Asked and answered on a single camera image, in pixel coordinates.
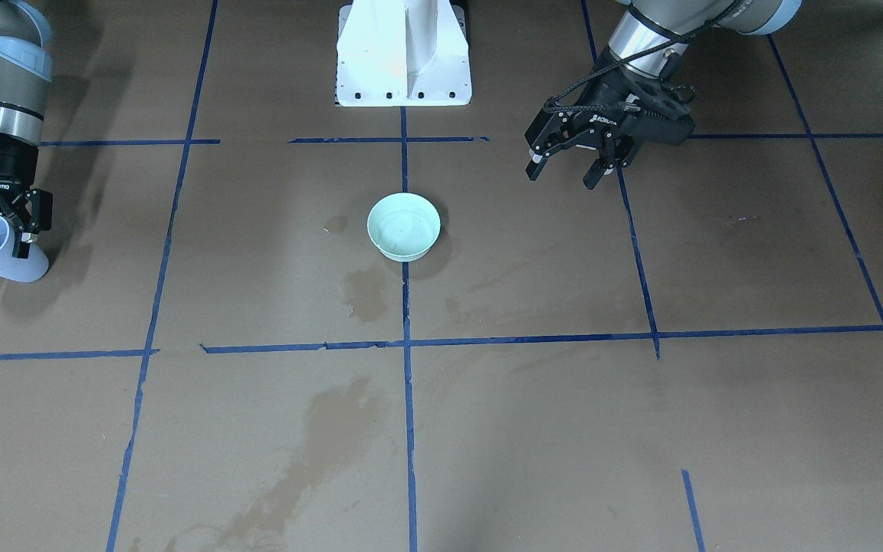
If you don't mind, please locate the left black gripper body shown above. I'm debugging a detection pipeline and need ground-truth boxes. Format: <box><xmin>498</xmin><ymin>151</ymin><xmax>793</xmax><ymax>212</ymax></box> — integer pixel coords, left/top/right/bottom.
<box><xmin>551</xmin><ymin>50</ymin><xmax>696</xmax><ymax>150</ymax></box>

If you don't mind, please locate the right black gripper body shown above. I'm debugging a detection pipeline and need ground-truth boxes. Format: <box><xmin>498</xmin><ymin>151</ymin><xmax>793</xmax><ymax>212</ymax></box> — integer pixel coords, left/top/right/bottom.
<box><xmin>0</xmin><ymin>141</ymin><xmax>39</xmax><ymax>220</ymax></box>

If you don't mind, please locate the light green bowl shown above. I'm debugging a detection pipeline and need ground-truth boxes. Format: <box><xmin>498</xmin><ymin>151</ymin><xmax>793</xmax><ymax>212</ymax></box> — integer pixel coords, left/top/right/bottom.
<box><xmin>366</xmin><ymin>192</ymin><xmax>442</xmax><ymax>262</ymax></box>

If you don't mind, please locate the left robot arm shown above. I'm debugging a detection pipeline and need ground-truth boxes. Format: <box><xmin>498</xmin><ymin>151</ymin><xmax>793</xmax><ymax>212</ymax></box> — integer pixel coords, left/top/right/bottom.
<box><xmin>524</xmin><ymin>1</ymin><xmax>802</xmax><ymax>189</ymax></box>

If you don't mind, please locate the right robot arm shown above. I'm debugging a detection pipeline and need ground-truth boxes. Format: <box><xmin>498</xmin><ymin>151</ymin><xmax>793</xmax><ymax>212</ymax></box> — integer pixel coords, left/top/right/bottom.
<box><xmin>0</xmin><ymin>1</ymin><xmax>53</xmax><ymax>259</ymax></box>

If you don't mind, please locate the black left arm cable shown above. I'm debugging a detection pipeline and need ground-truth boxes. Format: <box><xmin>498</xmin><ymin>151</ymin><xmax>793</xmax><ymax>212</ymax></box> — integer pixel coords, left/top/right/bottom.
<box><xmin>545</xmin><ymin>0</ymin><xmax>741</xmax><ymax>116</ymax></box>

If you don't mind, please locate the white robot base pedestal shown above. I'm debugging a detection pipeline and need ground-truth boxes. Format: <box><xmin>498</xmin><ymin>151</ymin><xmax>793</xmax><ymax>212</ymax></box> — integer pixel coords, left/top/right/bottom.
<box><xmin>334</xmin><ymin>1</ymin><xmax>473</xmax><ymax>107</ymax></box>

